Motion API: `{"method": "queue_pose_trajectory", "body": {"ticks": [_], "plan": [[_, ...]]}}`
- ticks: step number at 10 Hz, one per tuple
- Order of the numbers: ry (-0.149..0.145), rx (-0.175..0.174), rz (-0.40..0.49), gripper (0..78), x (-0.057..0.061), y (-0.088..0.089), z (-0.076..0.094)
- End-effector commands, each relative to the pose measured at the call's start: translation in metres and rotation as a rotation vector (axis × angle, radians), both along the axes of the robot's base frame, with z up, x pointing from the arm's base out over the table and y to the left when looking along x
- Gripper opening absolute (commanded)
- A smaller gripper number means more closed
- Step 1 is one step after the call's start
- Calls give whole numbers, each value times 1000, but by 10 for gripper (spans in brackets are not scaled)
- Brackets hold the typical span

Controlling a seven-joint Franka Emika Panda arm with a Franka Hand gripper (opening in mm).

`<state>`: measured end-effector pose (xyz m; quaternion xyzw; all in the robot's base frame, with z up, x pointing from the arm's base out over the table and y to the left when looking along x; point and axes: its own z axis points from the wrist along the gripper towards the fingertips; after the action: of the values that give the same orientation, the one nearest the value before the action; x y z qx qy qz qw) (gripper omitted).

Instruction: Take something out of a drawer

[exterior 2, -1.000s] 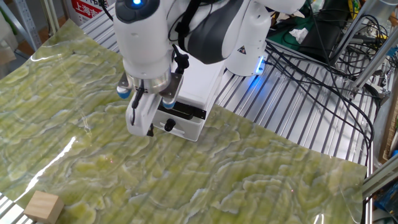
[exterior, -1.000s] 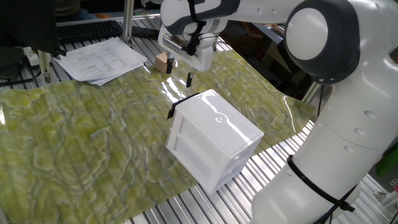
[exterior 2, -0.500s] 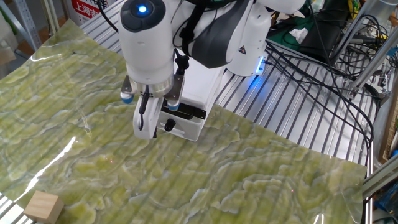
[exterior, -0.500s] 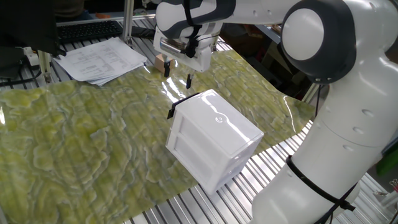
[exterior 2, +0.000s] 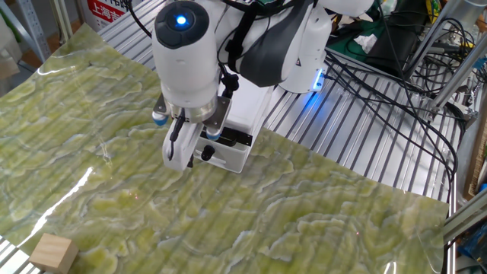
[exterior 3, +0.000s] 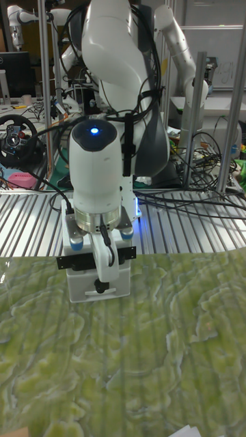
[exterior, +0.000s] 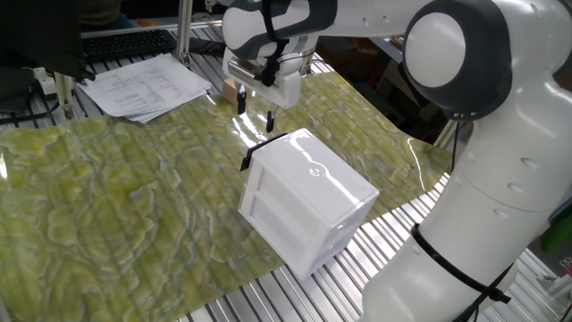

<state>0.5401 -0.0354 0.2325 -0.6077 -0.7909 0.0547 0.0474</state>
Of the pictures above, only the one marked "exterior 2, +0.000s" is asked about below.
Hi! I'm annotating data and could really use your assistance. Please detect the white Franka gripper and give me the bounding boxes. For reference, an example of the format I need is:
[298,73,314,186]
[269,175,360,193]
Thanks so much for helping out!
[161,119,205,172]

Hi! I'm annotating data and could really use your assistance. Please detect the white drawer with black knob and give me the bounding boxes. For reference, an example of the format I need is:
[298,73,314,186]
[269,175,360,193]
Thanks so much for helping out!
[193,144,245,173]

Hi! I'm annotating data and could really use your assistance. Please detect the white plastic drawer cabinet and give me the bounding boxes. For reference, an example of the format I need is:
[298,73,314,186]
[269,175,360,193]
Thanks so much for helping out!
[192,74,278,174]

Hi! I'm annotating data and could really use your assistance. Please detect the green marble pattern mat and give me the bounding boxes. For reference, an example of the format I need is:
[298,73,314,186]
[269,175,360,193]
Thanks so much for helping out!
[0,22,451,274]

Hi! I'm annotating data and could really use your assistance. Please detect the large wooden cube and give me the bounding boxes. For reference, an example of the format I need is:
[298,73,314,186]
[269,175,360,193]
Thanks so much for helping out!
[28,232,80,274]

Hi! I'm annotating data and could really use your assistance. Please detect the red and white sign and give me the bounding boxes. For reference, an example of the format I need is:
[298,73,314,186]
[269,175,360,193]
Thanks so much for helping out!
[81,0,135,32]

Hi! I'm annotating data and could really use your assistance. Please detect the green cloth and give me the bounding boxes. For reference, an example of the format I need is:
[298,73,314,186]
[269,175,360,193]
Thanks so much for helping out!
[326,14,385,64]

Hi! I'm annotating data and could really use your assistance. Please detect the pale metal pole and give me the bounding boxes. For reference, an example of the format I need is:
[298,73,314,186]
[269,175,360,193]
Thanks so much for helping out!
[51,0,74,45]

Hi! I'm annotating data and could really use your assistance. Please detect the grey perforated shelf upright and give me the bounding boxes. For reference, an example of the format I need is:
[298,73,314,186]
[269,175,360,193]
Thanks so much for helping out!
[14,0,53,62]

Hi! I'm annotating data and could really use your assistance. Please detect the crumpled white tissue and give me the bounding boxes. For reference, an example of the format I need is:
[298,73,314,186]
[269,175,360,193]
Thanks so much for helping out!
[352,33,379,55]

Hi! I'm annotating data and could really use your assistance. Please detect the white plastic bag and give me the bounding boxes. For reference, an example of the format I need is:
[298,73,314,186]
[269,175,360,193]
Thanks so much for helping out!
[0,14,24,81]

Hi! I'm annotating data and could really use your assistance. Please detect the black controller box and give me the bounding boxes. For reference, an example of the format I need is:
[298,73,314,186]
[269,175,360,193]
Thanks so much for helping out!
[365,13,429,76]

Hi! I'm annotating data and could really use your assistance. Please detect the yellow packet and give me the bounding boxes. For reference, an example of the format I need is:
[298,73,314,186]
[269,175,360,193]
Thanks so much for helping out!
[425,0,445,24]

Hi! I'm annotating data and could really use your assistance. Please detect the brown wicker panel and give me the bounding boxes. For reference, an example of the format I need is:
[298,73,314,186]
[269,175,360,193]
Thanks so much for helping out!
[466,113,487,201]

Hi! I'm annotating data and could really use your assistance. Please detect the blue plastic item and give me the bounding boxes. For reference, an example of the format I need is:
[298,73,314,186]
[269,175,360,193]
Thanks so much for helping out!
[457,222,487,260]

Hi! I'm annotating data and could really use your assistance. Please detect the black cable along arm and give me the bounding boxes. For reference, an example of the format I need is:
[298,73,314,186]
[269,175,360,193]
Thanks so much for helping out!
[126,0,240,161]

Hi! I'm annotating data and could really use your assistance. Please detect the silver camera with blue ends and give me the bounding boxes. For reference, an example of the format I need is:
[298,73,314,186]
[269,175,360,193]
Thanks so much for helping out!
[151,92,233,142]

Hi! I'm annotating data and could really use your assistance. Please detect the black cables across table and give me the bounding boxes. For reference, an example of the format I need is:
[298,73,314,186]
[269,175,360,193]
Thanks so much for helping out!
[323,49,463,202]

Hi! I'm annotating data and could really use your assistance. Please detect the slanted aluminium frame post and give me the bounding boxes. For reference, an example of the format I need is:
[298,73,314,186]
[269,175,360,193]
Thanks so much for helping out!
[428,37,487,115]
[402,0,471,79]

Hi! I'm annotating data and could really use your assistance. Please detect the aluminium frame rail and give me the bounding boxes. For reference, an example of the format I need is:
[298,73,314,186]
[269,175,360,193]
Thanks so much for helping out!
[442,190,487,244]

